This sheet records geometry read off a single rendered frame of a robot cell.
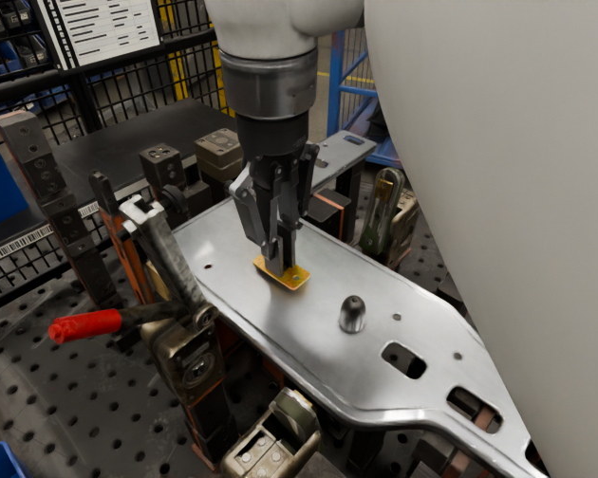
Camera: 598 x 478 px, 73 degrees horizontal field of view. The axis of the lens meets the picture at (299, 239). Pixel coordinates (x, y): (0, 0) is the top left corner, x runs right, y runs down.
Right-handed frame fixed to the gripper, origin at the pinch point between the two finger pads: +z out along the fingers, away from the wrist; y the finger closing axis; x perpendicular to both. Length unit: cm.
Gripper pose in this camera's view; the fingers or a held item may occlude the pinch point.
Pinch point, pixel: (279, 248)
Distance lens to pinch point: 54.1
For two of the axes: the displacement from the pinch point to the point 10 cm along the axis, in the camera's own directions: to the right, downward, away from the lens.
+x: -7.4, -4.6, 4.9
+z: 0.1, 7.3, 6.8
